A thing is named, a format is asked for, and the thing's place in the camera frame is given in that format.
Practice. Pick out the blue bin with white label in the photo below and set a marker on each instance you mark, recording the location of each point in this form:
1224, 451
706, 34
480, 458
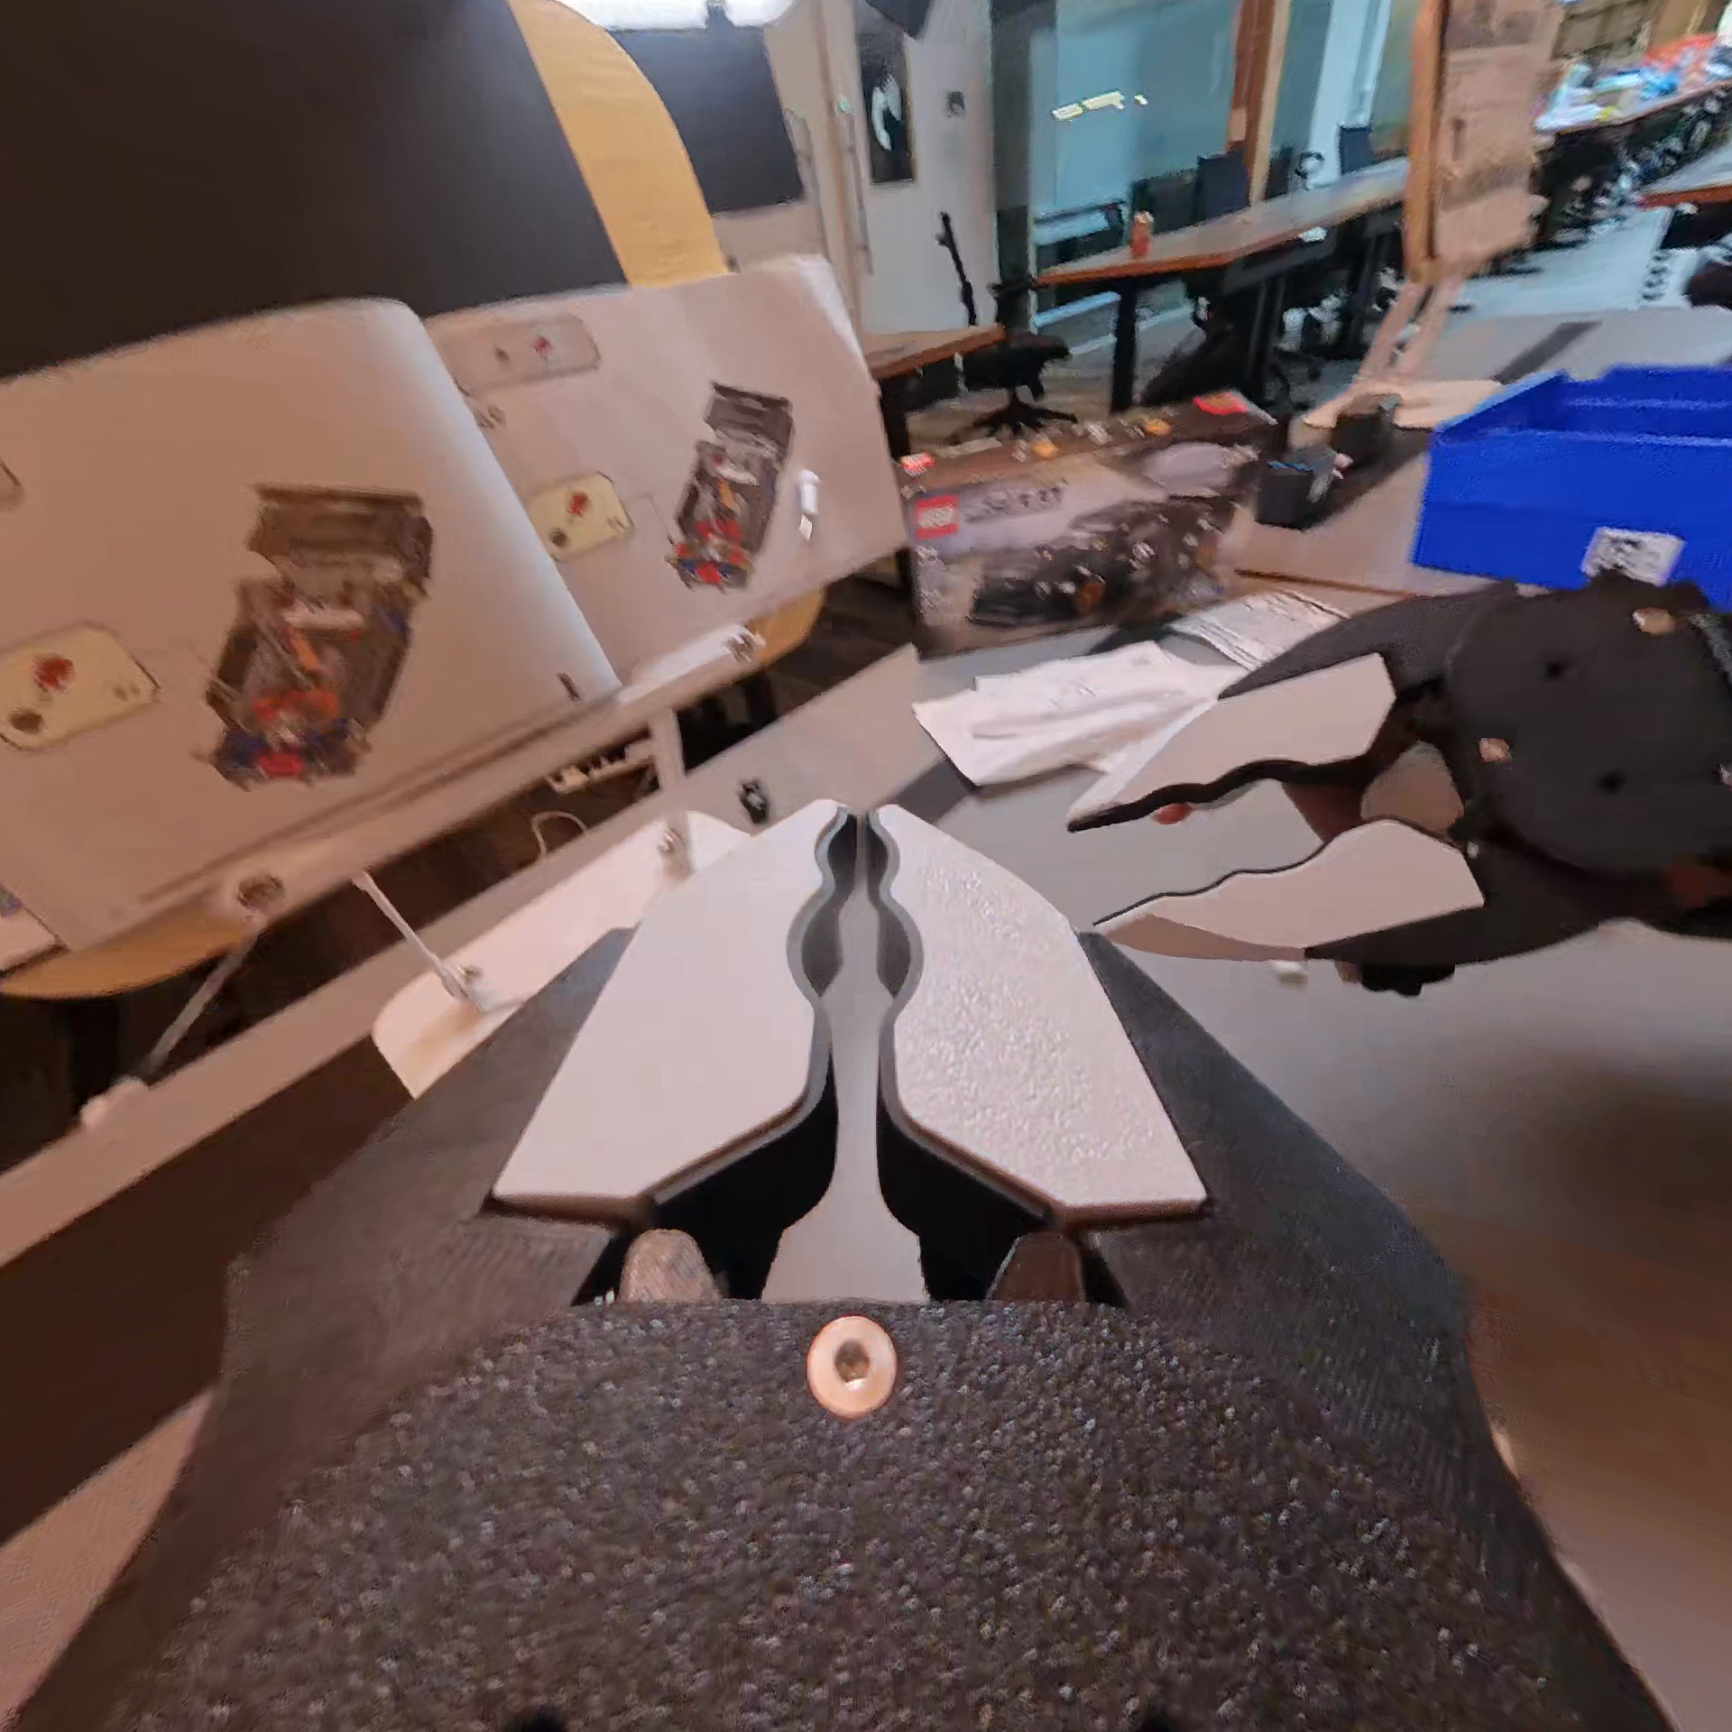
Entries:
1543, 488

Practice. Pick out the black partition panel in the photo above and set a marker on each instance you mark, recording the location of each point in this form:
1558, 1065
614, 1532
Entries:
271, 164

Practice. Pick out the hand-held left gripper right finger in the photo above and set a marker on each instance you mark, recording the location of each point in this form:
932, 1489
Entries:
1041, 1071

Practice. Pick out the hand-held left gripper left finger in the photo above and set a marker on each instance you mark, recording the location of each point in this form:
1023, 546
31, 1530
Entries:
665, 1071

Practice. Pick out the white book stand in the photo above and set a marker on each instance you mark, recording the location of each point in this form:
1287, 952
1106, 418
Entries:
517, 975

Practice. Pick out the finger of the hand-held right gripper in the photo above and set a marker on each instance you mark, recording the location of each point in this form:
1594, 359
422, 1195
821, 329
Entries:
1353, 893
1272, 726

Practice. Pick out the long wooden table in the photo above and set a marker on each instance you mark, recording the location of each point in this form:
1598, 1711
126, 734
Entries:
1219, 240

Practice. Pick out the printed white sheet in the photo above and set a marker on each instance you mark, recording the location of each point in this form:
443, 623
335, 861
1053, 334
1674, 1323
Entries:
1258, 629

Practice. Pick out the small black box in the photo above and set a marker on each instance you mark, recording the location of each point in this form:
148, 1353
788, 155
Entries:
1366, 430
1300, 488

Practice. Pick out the lego set box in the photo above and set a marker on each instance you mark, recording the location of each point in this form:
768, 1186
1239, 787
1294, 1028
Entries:
1057, 542

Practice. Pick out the black office chair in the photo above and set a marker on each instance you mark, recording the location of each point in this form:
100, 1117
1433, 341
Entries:
1006, 354

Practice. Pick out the poster on wooden easel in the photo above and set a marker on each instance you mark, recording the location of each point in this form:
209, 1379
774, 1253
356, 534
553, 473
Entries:
1490, 109

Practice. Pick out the white paper bags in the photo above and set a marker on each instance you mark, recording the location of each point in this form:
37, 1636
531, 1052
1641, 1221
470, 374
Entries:
1057, 710

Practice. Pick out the open instruction booklet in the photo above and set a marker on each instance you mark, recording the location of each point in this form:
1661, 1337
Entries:
164, 542

